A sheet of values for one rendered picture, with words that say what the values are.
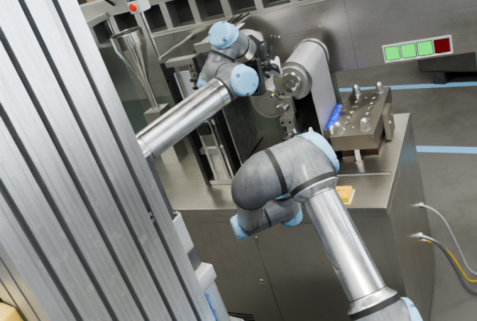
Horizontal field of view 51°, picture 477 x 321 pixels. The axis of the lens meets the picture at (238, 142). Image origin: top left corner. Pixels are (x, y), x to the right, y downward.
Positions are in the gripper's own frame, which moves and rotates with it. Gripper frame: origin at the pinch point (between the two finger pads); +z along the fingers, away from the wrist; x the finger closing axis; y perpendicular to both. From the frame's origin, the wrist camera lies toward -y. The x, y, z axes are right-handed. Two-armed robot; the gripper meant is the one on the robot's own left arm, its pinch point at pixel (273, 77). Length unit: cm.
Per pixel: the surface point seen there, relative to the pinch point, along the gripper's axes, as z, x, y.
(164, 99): 52, 84, 15
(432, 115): 261, -15, 44
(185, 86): 5.9, 39.2, 3.3
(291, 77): 15.5, 0.3, 4.4
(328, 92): 39.9, -5.1, 4.7
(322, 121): 32.9, -5.1, -8.2
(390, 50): 46, -28, 20
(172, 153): 42, 71, -14
